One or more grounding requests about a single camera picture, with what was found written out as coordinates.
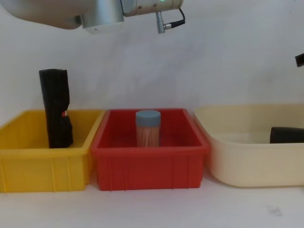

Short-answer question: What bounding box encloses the toothpick jar with blue lid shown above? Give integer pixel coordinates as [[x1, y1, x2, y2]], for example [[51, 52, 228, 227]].
[[135, 109, 162, 147]]

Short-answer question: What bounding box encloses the black cylindrical object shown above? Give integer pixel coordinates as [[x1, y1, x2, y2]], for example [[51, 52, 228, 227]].
[[269, 126, 304, 144]]

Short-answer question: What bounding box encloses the black rolled bag bundle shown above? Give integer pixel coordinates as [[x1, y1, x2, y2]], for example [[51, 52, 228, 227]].
[[38, 68, 74, 149]]

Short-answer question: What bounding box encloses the red plastic bin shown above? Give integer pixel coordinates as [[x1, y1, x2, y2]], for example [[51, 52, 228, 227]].
[[90, 108, 211, 191]]

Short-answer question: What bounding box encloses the yellow plastic bin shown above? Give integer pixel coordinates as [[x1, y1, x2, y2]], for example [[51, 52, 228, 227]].
[[0, 109, 106, 194]]

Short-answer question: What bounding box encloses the dark cable with silver plug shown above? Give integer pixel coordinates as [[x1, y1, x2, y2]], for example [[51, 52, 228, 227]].
[[155, 8, 187, 34]]

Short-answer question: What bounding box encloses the cream plastic bin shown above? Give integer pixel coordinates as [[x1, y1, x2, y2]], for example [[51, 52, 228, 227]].
[[193, 103, 304, 189]]

